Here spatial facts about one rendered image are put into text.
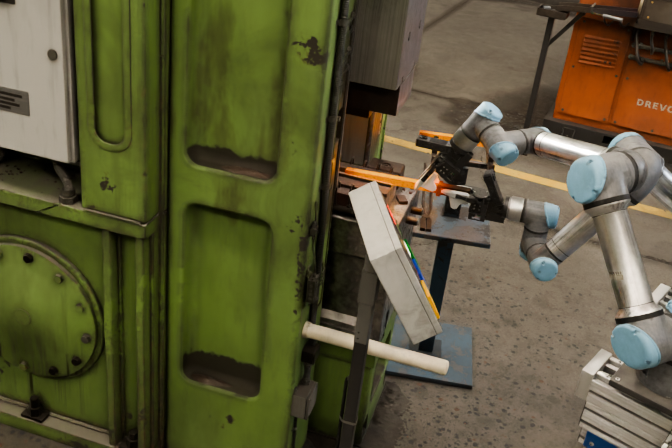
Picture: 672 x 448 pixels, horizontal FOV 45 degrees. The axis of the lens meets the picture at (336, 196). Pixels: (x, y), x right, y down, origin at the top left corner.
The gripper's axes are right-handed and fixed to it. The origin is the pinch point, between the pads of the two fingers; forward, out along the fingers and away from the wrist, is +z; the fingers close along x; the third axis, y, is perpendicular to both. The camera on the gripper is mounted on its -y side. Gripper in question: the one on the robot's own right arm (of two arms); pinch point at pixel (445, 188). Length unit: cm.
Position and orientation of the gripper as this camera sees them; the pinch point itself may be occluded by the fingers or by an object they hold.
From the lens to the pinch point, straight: 258.9
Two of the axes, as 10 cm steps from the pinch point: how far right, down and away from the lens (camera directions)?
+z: -9.5, -2.0, 2.2
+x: 2.9, -4.2, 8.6
